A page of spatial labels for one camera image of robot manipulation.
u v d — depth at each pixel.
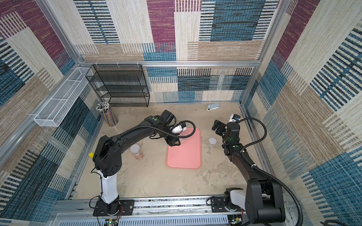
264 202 0.41
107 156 0.50
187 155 0.92
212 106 1.16
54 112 0.71
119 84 1.09
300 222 0.36
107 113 0.97
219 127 0.78
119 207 0.73
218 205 0.73
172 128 0.78
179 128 0.80
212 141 0.97
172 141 0.77
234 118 0.74
